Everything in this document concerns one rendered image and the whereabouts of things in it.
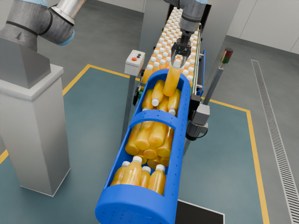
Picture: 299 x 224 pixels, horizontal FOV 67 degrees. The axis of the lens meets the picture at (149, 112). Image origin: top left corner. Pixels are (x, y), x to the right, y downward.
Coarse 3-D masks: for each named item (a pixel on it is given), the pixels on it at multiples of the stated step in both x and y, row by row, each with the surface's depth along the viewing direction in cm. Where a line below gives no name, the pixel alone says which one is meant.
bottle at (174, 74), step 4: (172, 68) 120; (176, 68) 120; (168, 72) 123; (172, 72) 120; (176, 72) 120; (180, 72) 122; (168, 76) 123; (172, 76) 121; (176, 76) 121; (168, 80) 124; (172, 80) 123; (176, 80) 123; (168, 84) 125; (172, 84) 124; (176, 84) 125; (164, 88) 129; (168, 88) 127; (172, 88) 126; (164, 92) 130; (168, 92) 128; (172, 92) 128
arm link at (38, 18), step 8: (16, 0) 110; (24, 0) 110; (32, 0) 111; (40, 0) 114; (16, 8) 110; (24, 8) 110; (32, 8) 112; (40, 8) 115; (8, 16) 112; (16, 16) 110; (24, 16) 111; (32, 16) 113; (40, 16) 116; (48, 16) 120; (24, 24) 111; (32, 24) 114; (40, 24) 118; (48, 24) 121; (40, 32) 122
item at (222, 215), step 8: (184, 208) 185; (192, 208) 187; (200, 208) 188; (176, 216) 179; (184, 216) 180; (192, 216) 181; (200, 216) 183; (208, 216) 184; (216, 216) 185; (224, 216) 187
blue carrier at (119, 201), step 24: (144, 96) 139; (144, 120) 102; (168, 120) 100; (168, 168) 84; (120, 192) 73; (144, 192) 72; (168, 192) 77; (96, 216) 80; (120, 216) 76; (144, 216) 72; (168, 216) 72
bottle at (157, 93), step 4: (160, 80) 138; (156, 84) 136; (160, 84) 135; (164, 84) 137; (156, 88) 132; (160, 88) 132; (152, 92) 131; (156, 92) 129; (160, 92) 129; (152, 96) 129; (156, 96) 127; (160, 96) 128; (160, 100) 128
